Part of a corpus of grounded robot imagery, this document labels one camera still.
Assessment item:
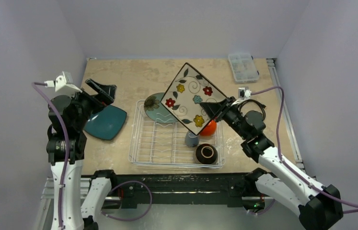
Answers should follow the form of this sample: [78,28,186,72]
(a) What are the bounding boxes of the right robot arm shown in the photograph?
[200,97,344,230]

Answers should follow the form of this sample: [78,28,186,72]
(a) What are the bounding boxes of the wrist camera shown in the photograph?
[238,87,252,100]
[44,71,82,96]

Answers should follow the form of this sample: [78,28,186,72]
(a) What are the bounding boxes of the square patterned plate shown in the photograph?
[161,62,227,135]

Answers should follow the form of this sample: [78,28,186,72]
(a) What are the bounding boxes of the white wire dish rack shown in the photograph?
[128,100,225,168]

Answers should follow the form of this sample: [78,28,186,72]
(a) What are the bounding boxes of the black coiled cable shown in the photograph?
[237,99,267,123]

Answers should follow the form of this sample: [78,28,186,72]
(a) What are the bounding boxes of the orange bowl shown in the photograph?
[199,120,217,137]

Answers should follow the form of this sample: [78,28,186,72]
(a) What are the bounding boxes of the clear plastic organizer box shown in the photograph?
[228,53,260,84]

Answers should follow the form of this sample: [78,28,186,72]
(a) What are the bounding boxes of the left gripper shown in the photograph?
[67,79,115,130]

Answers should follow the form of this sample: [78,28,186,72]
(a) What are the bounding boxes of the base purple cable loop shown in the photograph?
[101,180,153,222]

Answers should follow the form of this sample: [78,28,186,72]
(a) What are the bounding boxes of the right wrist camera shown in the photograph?
[238,87,252,100]

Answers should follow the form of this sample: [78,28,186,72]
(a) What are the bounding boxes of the teal square plate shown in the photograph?
[84,105,127,140]

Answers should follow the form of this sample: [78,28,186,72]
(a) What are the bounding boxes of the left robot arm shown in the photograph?
[46,79,117,230]

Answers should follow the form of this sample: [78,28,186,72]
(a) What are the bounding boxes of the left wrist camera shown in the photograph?
[44,71,82,96]

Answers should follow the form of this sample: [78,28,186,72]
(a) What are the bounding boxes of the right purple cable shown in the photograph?
[250,85,358,215]

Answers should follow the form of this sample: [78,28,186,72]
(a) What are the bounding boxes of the grey coffee mug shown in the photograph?
[185,131,199,148]

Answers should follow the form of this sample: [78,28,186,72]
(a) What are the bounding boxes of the light green round plate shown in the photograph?
[143,92,177,124]

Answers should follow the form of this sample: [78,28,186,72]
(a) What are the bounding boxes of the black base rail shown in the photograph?
[95,171,274,212]

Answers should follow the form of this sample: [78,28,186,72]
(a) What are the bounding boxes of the brown bowl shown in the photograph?
[194,144,218,165]

